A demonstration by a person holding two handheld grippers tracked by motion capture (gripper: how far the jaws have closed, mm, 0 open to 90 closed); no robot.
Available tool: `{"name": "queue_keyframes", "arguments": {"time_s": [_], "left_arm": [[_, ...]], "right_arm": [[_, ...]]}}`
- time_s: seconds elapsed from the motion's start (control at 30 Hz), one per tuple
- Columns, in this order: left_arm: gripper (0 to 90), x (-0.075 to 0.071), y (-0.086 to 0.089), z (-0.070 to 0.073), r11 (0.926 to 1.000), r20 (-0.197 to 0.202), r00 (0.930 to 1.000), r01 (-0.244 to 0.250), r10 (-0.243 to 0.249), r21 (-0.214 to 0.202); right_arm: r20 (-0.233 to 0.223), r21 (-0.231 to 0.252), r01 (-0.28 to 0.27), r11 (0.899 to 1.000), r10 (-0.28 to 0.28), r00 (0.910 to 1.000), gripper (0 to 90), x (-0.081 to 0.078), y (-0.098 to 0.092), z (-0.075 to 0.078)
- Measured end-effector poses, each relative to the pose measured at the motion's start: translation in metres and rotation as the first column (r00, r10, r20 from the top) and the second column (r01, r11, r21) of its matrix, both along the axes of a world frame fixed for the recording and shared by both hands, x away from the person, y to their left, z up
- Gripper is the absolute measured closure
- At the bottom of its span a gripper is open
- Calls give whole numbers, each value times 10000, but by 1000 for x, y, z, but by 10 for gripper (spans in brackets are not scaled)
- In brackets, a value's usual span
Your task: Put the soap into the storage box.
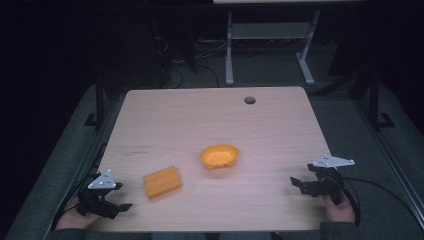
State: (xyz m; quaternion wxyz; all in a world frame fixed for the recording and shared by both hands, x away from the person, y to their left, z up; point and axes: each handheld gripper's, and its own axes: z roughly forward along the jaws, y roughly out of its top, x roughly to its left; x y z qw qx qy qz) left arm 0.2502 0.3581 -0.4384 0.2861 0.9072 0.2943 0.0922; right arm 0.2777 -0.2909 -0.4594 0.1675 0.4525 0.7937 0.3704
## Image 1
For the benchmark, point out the person's left hand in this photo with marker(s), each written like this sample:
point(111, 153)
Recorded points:
point(71, 218)

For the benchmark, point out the aluminium rail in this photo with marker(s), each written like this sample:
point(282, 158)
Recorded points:
point(78, 166)
point(395, 163)

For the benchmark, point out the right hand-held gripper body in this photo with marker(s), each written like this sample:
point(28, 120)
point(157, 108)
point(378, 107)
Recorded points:
point(328, 183)

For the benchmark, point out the orange rectangular block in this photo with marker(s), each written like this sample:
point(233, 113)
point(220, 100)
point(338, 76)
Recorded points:
point(162, 181)

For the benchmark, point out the black metal stand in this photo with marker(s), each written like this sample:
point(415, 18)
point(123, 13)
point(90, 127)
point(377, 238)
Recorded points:
point(99, 103)
point(375, 100)

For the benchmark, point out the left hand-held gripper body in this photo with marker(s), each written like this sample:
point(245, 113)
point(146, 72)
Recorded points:
point(98, 200)

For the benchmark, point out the white metal desk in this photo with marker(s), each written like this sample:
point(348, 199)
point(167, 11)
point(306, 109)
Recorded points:
point(270, 30)

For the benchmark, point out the person's right hand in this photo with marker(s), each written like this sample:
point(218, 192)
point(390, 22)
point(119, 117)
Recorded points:
point(340, 211)

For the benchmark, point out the orange plastic bowl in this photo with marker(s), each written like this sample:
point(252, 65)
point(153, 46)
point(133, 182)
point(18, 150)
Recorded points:
point(219, 156)

